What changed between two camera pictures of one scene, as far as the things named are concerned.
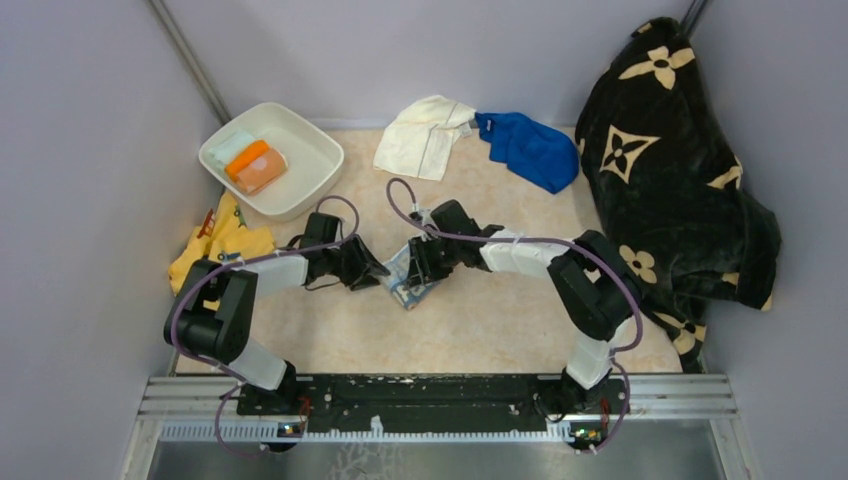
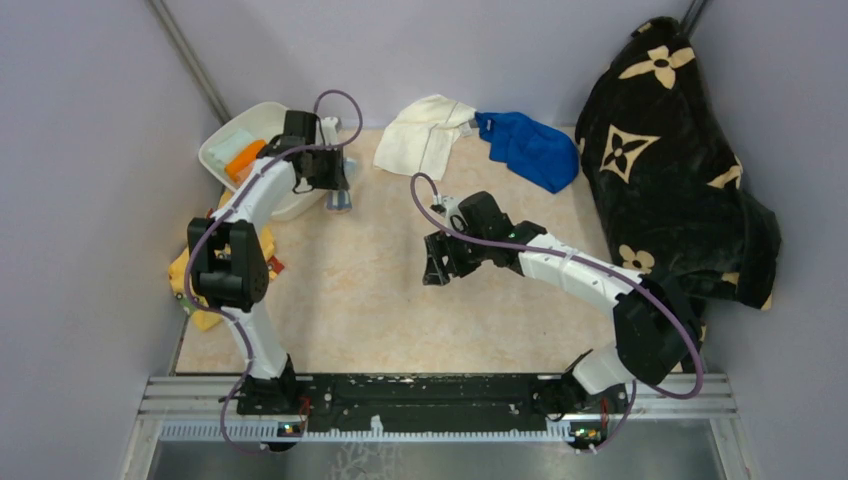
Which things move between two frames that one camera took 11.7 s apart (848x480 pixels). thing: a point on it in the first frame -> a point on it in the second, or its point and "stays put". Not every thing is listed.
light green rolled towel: [227, 146] stays put
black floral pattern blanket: [666, 182] stays put
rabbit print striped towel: [411, 295] -> [342, 199]
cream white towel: [420, 142] stays put
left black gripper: [365, 263] -> [335, 179]
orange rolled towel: [256, 165] stays put
